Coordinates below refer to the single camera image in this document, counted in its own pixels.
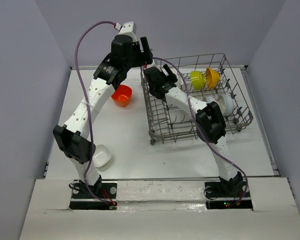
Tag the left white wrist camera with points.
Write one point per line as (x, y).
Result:
(128, 29)

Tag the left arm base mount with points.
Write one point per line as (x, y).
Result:
(81, 198)

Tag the white square bowl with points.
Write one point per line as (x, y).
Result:
(101, 155)

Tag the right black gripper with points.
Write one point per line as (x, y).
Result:
(171, 78)

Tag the orange square bowl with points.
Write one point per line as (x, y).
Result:
(122, 96)

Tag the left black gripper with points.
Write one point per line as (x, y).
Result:
(145, 58)

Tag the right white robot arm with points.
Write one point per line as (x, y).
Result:
(208, 120)

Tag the grey wire dish rack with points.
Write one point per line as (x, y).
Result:
(169, 122)

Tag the metal front rail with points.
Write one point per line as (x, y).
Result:
(164, 179)

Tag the green round bowl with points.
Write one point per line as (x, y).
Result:
(198, 80)

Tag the white round bowl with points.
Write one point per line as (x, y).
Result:
(226, 104)
(210, 99)

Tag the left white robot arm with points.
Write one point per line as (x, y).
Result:
(75, 137)

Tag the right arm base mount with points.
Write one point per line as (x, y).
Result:
(220, 197)

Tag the yellow round bowl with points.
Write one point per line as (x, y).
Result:
(212, 78)

